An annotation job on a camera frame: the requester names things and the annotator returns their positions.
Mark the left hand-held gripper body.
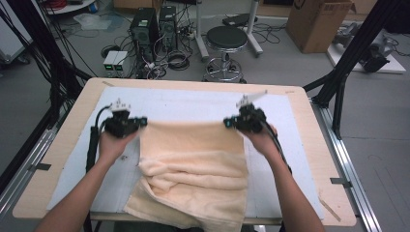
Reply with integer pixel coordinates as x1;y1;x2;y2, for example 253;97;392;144
103;99;140;139

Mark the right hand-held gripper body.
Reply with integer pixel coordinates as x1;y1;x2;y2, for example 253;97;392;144
231;90;269;134

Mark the cream towel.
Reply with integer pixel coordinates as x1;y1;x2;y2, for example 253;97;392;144
123;120;249;232

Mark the person's left hand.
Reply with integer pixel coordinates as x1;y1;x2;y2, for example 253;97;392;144
98;129;141;165

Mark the person's right hand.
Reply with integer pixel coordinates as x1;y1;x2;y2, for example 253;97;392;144
239;124;278;160

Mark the white foam mat with grid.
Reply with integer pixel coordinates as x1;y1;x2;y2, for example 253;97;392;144
46;86;325;221

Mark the white power supply unit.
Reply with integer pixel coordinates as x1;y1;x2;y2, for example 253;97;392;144
112;51;130;78
102;50;120;78

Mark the black round stool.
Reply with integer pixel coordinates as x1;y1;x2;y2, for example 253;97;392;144
202;25;249;84

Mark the white desk leg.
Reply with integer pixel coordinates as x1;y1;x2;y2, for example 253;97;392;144
246;0;264;58
194;0;211;62

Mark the grey tape piece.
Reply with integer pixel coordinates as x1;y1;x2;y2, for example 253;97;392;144
28;162;52;172
330;177;353;189

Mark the wide black computer tower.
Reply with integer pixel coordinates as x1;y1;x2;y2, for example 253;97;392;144
130;8;160;63

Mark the narrow black computer tower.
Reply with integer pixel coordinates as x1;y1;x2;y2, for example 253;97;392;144
158;5;179;52

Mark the flat black case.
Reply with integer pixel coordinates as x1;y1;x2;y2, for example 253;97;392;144
221;13;259;27

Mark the clear plastic bag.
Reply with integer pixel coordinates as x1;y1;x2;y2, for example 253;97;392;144
73;13;112;32

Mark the large cardboard box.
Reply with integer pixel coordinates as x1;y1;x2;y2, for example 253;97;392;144
285;0;356;54

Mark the thin wooden stick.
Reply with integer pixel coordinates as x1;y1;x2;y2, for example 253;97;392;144
318;196;342;222

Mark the white round table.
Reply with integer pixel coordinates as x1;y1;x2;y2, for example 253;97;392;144
42;0;98;15

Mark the white board with robot parts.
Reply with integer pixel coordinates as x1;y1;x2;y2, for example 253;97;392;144
326;22;407;74

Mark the black sleeved gripper cable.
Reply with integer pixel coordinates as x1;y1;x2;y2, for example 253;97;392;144
84;104;114;175

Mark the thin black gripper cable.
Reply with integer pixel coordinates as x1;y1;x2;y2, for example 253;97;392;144
262;120;294;175

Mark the coil of black cable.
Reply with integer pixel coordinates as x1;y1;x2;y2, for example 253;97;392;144
166;50;191;72

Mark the aluminium rail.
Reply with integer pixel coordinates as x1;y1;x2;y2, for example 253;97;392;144
0;129;57;215
310;98;383;232

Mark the black frame stand with cables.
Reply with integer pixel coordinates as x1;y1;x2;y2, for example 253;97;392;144
0;0;93;130

